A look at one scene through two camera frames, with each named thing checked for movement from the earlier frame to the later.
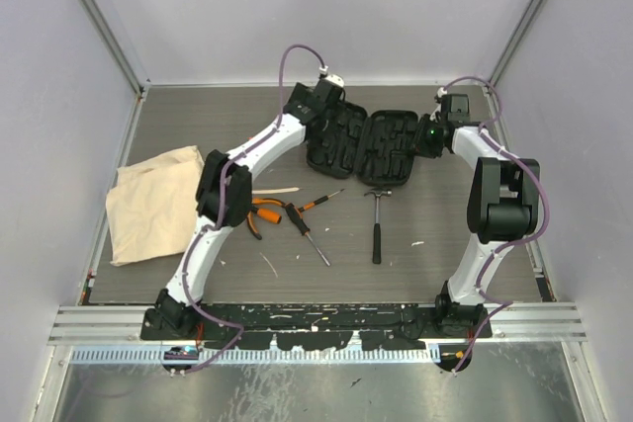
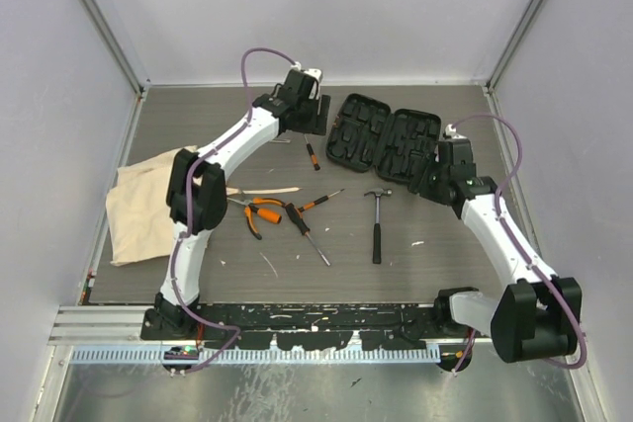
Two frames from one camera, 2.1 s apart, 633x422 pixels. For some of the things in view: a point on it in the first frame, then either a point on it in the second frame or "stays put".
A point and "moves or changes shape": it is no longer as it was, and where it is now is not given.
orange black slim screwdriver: [311, 205] stays put
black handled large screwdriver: [303, 227] stays put
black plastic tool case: [378, 148] moves or changes shape
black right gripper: [421, 145] -> [420, 184]
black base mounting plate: [316, 327] stays put
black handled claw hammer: [376, 246] stays put
